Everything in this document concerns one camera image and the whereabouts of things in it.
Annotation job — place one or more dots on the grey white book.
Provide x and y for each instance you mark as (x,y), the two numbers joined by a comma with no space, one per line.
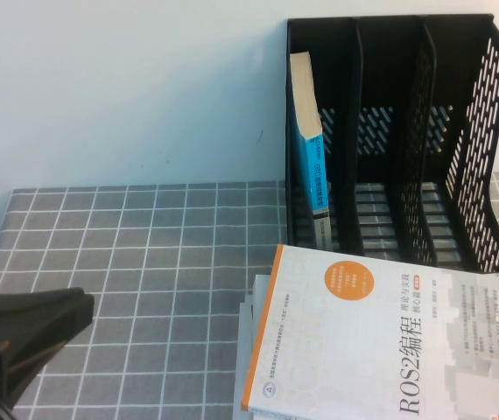
(259,286)
(243,350)

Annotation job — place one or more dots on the white orange ROS2 book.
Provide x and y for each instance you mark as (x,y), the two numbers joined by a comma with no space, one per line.
(341,350)

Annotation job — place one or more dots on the blue grey paperback book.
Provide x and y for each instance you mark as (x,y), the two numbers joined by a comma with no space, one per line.
(315,175)

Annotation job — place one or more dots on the black perforated book stand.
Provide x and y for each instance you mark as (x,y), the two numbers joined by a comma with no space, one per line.
(385,65)

